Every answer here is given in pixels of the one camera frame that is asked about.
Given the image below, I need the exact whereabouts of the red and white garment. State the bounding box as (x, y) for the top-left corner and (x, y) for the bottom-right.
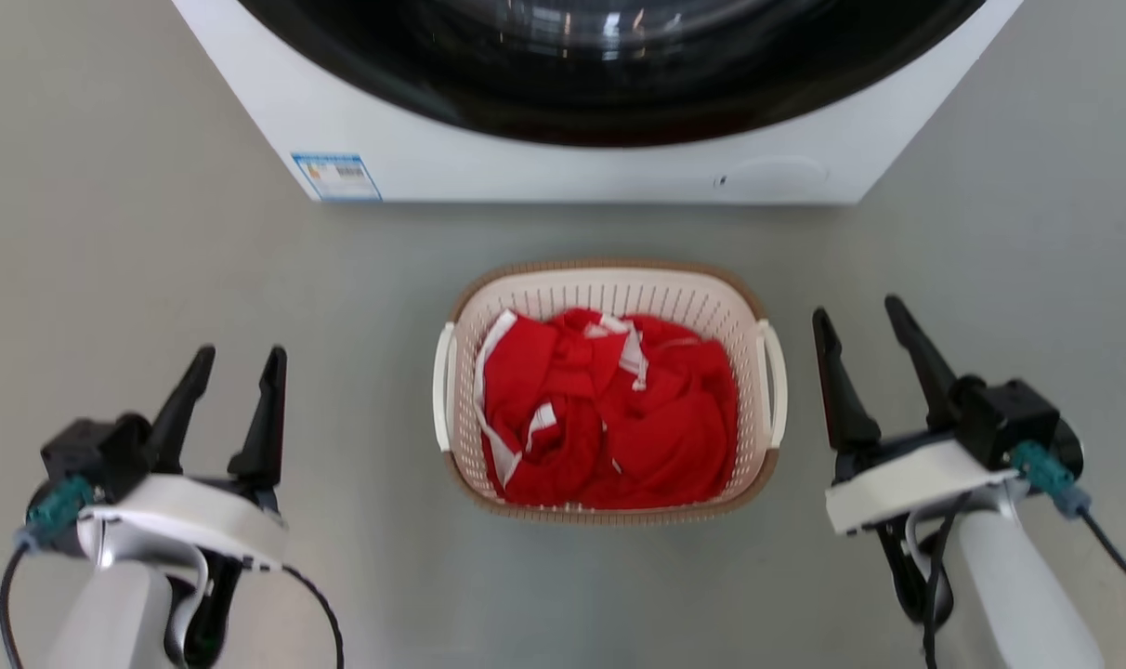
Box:
(473, 308), (740, 511)

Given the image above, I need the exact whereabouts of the black round washer door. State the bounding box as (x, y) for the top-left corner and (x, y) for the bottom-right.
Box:
(236, 0), (987, 148)

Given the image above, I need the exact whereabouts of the beige plastic laundry basket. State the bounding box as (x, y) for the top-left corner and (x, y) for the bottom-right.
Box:
(432, 259), (789, 527)

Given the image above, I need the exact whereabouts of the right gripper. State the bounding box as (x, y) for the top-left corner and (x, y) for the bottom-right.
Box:
(811, 295), (1021, 536)

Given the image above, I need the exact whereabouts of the thin black cable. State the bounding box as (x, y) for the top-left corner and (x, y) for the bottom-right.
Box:
(921, 492), (973, 669)
(282, 563), (346, 669)

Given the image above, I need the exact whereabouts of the round white filter cover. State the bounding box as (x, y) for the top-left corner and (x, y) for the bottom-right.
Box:
(716, 156), (831, 196)

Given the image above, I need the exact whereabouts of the black cable with teal plug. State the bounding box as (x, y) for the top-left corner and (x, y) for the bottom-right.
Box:
(1009, 440), (1126, 601)
(0, 476), (95, 669)

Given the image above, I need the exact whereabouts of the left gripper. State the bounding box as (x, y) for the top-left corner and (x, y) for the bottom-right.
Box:
(78, 345), (290, 571)

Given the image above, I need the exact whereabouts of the white front-load washing machine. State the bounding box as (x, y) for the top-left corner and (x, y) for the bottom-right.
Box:
(171, 0), (1024, 205)

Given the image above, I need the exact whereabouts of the blue energy label sticker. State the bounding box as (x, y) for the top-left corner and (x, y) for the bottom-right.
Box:
(292, 152), (384, 203)

